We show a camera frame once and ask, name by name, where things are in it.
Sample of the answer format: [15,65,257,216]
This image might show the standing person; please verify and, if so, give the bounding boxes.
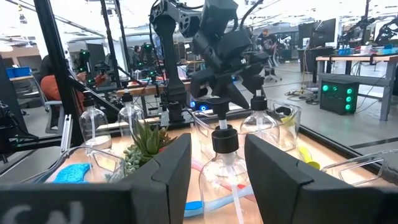
[257,28,279,63]

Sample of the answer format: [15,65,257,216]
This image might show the yellow-green dish brush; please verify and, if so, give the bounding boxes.
[280,115,322,171]

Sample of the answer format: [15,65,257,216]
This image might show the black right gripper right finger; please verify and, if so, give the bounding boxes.
[244,133,398,224]

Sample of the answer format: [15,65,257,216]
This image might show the wooden top work table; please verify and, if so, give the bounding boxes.
[116,81,193,118]

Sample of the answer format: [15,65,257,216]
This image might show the clear soap pump bottle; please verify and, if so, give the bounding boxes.
[198,97,261,224]
[78,91,113,151]
[238,89,281,147]
[117,92,146,139]

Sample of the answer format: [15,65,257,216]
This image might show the seated person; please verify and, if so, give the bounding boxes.
[39,54,86,105]

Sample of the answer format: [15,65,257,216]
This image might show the blue sponge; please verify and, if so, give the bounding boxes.
[52,162,92,184]

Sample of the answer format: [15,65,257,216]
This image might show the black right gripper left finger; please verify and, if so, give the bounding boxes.
[0,133,193,224]

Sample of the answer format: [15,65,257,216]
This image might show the blue storage bin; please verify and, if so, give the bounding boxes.
[6,66,32,79]

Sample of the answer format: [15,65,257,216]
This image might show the wooden top desk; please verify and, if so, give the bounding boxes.
[315,54,398,122]

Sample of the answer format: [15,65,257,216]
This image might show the black aluminium station frame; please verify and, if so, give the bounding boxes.
[0,0,398,166]

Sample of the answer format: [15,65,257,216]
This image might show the floor cables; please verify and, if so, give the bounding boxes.
[284,88,321,105]

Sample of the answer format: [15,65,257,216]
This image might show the computer tower green fans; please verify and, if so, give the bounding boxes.
[319,78,361,116]

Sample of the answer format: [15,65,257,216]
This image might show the succulent plant in black pot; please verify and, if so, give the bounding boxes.
[123,119,178,175]

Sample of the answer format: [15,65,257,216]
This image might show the black monitor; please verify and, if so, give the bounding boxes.
[310,17,337,49]

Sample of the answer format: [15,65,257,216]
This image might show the blue dish brush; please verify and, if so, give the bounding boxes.
[183,185,256,218]

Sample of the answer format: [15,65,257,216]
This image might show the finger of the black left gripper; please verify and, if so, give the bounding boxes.
[189,69,250,110]
[241,73,266,96]

